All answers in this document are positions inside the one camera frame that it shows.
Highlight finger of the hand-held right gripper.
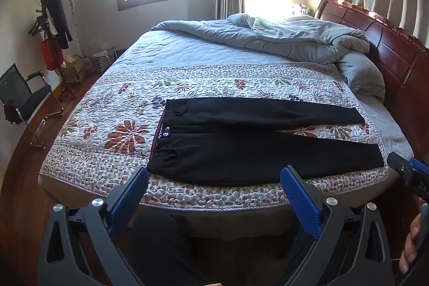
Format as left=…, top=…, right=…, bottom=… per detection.
left=387, top=152, right=418, bottom=180
left=410, top=157, right=429, bottom=174

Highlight patterned bedside object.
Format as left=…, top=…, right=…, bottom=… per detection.
left=291, top=3, right=314, bottom=18

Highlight red wooden headboard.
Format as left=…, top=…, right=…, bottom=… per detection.
left=313, top=0, right=429, bottom=153

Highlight floral quilted bedspread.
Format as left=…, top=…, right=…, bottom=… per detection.
left=39, top=63, right=391, bottom=209

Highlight grey quilted bed sheet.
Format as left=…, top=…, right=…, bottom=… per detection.
left=116, top=28, right=414, bottom=159

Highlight black pants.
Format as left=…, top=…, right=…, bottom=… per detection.
left=146, top=98, right=385, bottom=188

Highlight grey duvet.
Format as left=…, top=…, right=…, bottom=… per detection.
left=151, top=13, right=386, bottom=102

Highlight white wall cable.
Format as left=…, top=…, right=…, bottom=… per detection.
left=69, top=0, right=83, bottom=55

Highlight dark red cloth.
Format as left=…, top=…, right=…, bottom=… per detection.
left=3, top=100, right=21, bottom=125

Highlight black hanging garment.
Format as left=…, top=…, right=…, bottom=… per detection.
left=45, top=0, right=73, bottom=50

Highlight red bag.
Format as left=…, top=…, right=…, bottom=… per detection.
left=40, top=38, right=64, bottom=71

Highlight person's right hand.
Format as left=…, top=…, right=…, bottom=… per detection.
left=399, top=204, right=423, bottom=274

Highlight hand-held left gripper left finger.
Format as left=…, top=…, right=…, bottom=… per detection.
left=35, top=166, right=150, bottom=286

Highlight black office chair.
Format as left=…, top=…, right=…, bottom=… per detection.
left=0, top=63, right=64, bottom=149

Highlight cardboard box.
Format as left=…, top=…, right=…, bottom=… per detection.
left=62, top=56, right=86, bottom=84

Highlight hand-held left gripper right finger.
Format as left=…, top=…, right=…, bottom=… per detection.
left=280, top=165, right=394, bottom=286

